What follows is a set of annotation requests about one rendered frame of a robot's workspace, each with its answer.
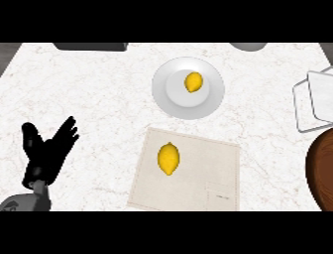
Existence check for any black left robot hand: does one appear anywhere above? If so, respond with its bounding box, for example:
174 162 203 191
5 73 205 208
20 115 82 191

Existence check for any large yellow croissant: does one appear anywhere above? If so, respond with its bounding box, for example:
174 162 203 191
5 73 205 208
156 141 181 177

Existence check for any beige placemat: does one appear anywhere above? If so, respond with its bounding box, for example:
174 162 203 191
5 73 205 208
125 127 242 212

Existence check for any small yellow croissant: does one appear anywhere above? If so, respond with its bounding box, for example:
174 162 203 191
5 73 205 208
183 71 205 94

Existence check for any dark grey flat appliance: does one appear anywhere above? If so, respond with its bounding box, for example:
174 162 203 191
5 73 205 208
53 43 129 53

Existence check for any white round plate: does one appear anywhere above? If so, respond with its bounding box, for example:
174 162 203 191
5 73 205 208
150 56 227 121

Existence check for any grey round object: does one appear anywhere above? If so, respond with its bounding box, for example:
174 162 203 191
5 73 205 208
228 43 268 53

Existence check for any brown wooden bowl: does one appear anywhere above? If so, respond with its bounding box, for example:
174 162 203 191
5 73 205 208
304 123 333 212

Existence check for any grey wire tiered shelf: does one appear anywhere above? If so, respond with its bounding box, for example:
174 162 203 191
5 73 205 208
290 43 333 134

